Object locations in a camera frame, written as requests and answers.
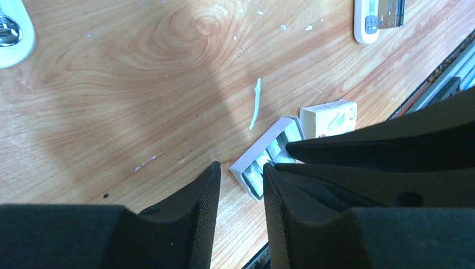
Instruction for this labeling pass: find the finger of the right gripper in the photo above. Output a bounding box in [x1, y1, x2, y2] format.
[275, 164, 474, 208]
[286, 88, 474, 171]

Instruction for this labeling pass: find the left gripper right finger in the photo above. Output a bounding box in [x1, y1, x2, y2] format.
[263, 164, 474, 268]

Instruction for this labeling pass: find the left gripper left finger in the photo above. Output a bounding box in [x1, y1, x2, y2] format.
[1, 161, 221, 268]

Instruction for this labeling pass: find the white staple box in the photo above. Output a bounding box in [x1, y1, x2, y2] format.
[299, 100, 357, 140]

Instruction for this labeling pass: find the grey white stapler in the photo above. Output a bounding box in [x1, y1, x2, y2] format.
[353, 0, 406, 44]

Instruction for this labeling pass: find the small white stapler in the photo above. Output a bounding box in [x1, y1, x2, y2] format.
[1, 0, 36, 69]

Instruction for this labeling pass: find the white paper scrap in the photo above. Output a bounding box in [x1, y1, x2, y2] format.
[249, 77, 262, 131]

